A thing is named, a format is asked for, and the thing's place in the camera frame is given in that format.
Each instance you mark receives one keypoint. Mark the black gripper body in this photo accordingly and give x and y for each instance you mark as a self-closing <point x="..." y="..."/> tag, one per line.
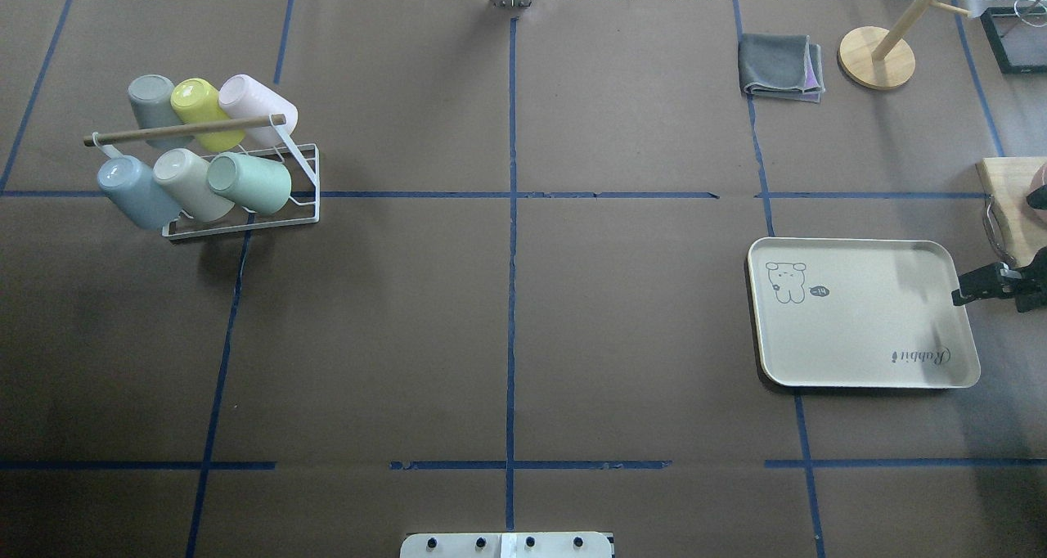
<point x="1032" y="284"/>

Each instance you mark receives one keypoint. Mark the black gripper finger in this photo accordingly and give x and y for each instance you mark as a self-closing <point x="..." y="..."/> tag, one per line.
<point x="966" y="294"/>
<point x="995" y="278"/>

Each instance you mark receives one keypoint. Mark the beige rabbit serving tray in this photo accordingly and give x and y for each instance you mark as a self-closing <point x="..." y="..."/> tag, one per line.
<point x="832" y="313"/>

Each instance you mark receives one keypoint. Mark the green cup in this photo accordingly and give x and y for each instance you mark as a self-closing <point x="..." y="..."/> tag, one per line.
<point x="261" y="185"/>

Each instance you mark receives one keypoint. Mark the black glass rack tray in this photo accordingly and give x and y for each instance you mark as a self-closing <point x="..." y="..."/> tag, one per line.
<point x="1019" y="47"/>

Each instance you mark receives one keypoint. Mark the pink cup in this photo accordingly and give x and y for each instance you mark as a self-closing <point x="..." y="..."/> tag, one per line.
<point x="242" y="96"/>

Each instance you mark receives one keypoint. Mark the beige cup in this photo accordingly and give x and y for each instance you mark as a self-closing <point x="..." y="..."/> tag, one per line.
<point x="183" y="175"/>

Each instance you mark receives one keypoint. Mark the yellow cup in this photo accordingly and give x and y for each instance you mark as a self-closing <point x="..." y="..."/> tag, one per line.
<point x="196" y="101"/>

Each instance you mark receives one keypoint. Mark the grey cup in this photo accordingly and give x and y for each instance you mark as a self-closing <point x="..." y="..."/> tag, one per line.
<point x="150" y="99"/>

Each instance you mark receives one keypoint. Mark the blue cup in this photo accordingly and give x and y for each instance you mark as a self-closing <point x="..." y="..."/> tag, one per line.
<point x="130" y="185"/>

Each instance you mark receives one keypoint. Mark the bamboo cutting board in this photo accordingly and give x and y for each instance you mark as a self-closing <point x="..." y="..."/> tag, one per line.
<point x="1014" y="215"/>

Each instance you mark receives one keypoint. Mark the wooden mug tree stand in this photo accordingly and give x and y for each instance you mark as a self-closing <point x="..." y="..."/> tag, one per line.
<point x="879" y="58"/>

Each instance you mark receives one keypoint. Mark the grey folded cloth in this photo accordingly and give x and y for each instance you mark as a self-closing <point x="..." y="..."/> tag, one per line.
<point x="788" y="67"/>

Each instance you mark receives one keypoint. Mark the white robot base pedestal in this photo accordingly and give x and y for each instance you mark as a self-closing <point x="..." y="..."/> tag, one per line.
<point x="509" y="544"/>

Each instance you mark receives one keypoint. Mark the white wire cup rack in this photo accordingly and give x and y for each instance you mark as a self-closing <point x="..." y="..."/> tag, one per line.
<point x="302" y="161"/>

